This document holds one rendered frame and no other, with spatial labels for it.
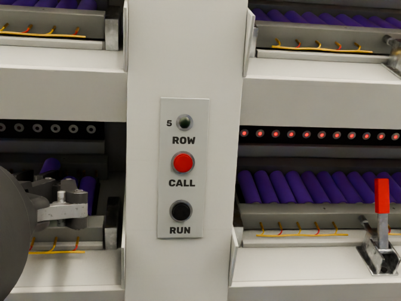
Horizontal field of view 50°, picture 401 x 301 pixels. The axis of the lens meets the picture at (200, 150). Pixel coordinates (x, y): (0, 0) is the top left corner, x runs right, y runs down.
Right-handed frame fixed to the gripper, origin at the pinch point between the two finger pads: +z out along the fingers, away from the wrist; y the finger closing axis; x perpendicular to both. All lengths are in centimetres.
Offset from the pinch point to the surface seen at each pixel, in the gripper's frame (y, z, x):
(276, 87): -21.2, -7.6, -9.5
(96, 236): -5.8, 0.1, 4.7
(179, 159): -13.1, -7.2, -3.2
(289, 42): -24.2, -1.9, -14.7
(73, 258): -3.8, -0.8, 6.6
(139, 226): -9.9, -5.4, 2.6
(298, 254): -26.1, -0.7, 6.6
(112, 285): -7.7, -3.8, 8.3
